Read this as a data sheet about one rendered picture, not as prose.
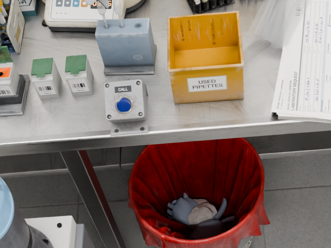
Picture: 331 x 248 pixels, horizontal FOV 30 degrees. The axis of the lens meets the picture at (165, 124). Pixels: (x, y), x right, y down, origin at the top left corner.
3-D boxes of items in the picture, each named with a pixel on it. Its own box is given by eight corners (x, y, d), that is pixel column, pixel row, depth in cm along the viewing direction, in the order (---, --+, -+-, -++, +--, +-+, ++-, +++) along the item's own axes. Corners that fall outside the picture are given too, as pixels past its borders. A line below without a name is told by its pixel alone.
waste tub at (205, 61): (173, 105, 116) (167, 71, 108) (172, 51, 124) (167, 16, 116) (245, 100, 115) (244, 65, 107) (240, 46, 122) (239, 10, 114)
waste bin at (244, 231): (143, 308, 184) (115, 247, 148) (144, 199, 205) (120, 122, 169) (271, 301, 180) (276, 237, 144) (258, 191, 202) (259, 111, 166)
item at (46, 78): (40, 99, 121) (29, 77, 115) (42, 80, 123) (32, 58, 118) (59, 97, 120) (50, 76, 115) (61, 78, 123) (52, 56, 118)
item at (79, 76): (72, 96, 120) (63, 74, 115) (74, 77, 123) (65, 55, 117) (92, 95, 120) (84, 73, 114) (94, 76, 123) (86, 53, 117)
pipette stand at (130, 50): (104, 75, 122) (93, 41, 114) (108, 48, 126) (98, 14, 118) (154, 74, 121) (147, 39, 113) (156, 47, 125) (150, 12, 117)
